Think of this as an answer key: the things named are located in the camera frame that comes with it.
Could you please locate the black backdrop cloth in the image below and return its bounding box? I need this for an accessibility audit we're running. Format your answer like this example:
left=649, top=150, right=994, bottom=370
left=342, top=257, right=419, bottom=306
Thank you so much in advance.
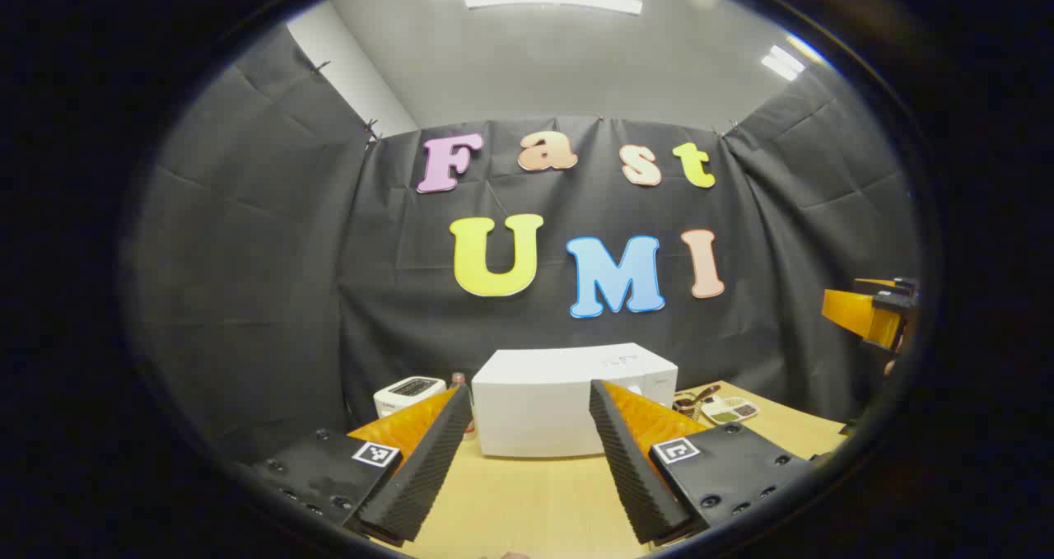
left=124, top=24, right=921, bottom=461

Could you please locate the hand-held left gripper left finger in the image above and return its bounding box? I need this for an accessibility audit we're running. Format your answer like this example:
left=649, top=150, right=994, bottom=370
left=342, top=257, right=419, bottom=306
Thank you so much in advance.
left=247, top=384, right=475, bottom=547

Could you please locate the white microwave oven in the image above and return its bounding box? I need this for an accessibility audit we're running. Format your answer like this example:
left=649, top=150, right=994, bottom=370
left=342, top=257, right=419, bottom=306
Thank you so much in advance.
left=472, top=343, right=679, bottom=459

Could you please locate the clear plastic bottle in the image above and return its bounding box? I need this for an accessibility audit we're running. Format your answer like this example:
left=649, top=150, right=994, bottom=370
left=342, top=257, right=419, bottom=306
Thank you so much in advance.
left=450, top=372, right=478, bottom=441

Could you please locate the white divided grain dish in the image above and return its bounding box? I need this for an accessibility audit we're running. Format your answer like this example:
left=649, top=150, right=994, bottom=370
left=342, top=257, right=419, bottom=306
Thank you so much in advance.
left=702, top=396, right=760, bottom=426

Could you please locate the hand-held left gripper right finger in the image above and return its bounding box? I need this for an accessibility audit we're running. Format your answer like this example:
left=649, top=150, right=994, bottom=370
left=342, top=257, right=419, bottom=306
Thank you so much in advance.
left=589, top=380, right=816, bottom=545

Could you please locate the white toaster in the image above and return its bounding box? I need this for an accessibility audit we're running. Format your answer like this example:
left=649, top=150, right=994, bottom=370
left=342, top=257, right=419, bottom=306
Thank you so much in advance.
left=374, top=375, right=447, bottom=420

